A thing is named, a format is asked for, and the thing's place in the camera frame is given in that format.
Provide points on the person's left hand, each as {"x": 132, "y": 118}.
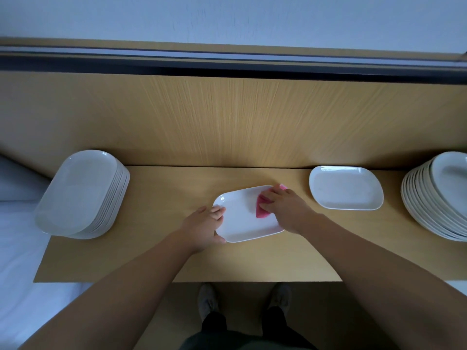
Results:
{"x": 201, "y": 229}

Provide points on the person's right hand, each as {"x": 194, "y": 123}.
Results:
{"x": 290, "y": 209}

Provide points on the pink cleaning cloth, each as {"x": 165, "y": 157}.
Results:
{"x": 260, "y": 210}

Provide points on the white glossy rectangular plate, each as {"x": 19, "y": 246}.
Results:
{"x": 241, "y": 211}
{"x": 346, "y": 188}

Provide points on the pile of white oblong plates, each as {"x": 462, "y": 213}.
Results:
{"x": 77, "y": 193}

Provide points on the stack of white round plates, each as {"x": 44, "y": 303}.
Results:
{"x": 441, "y": 193}

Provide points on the person's right forearm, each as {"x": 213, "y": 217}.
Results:
{"x": 390, "y": 280}

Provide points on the person's left forearm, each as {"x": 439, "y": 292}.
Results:
{"x": 102, "y": 302}

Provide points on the grey upholstered headboard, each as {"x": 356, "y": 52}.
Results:
{"x": 20, "y": 182}

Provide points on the white bed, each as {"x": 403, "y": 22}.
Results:
{"x": 18, "y": 280}

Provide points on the black wall rail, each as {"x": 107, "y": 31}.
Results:
{"x": 219, "y": 67}

